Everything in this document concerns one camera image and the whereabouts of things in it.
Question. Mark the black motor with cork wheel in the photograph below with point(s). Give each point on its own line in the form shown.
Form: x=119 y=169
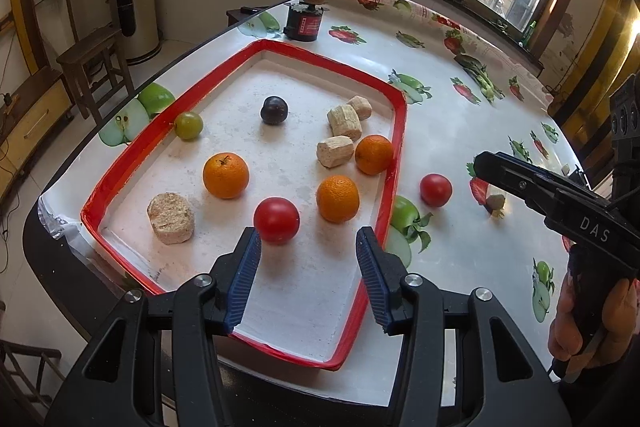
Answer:
x=302 y=22

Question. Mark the green plum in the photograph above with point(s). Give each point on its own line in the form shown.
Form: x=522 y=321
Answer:
x=188 y=126

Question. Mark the low wooden cabinet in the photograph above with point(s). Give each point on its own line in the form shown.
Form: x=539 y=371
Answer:
x=35 y=122

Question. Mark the person's right hand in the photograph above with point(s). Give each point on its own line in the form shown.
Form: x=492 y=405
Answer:
x=622 y=307

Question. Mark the wooden chair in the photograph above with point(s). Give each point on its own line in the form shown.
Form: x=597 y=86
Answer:
x=30 y=372

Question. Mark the beige round flat block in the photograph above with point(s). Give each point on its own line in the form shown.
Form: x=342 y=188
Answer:
x=170 y=218

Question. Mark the red tomato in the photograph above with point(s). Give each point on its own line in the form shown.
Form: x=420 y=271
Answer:
x=276 y=219
x=436 y=190

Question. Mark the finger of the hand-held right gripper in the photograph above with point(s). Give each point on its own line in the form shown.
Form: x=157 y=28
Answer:
x=510 y=179

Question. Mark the wooden stool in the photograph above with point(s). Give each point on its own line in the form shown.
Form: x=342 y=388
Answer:
x=95 y=67

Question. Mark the dark purple plum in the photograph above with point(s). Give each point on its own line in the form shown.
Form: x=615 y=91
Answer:
x=274 y=110

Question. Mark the fruit print tablecloth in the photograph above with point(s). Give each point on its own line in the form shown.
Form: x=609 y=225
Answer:
x=450 y=267

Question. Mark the dark wooden side table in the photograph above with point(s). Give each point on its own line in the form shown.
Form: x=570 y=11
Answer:
x=240 y=16

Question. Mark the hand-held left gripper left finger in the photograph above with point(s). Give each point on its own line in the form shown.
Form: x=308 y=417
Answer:
x=242 y=279

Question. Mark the beige fibrous cylinder block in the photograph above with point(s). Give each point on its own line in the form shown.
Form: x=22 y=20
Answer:
x=345 y=121
x=335 y=151
x=361 y=107

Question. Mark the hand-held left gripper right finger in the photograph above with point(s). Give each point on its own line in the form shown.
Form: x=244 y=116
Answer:
x=374 y=282

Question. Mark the green bottle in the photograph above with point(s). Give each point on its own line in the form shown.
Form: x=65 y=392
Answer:
x=530 y=32

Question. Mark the red-rimmed white tray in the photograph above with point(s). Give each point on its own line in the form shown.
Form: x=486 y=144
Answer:
x=300 y=302

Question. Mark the orange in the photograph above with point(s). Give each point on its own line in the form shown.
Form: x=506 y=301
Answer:
x=338 y=199
x=226 y=175
x=374 y=154

